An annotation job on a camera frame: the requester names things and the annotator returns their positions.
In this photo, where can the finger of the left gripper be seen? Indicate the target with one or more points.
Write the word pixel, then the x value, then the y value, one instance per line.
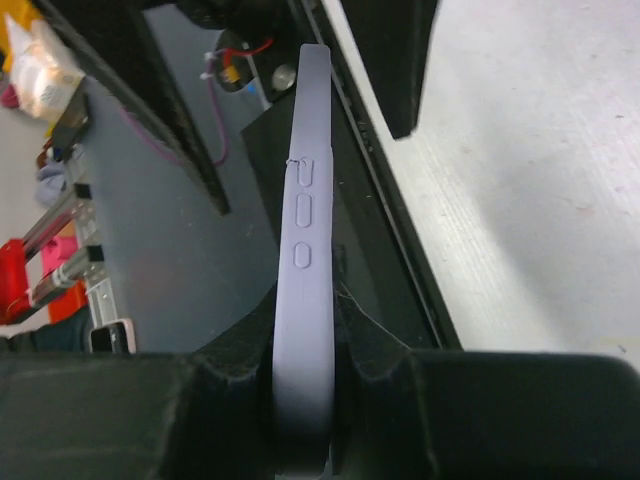
pixel 393 38
pixel 114 44

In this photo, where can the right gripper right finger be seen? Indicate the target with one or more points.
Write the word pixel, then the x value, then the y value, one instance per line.
pixel 410 413

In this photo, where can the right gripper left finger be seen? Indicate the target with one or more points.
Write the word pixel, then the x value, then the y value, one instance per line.
pixel 144 416

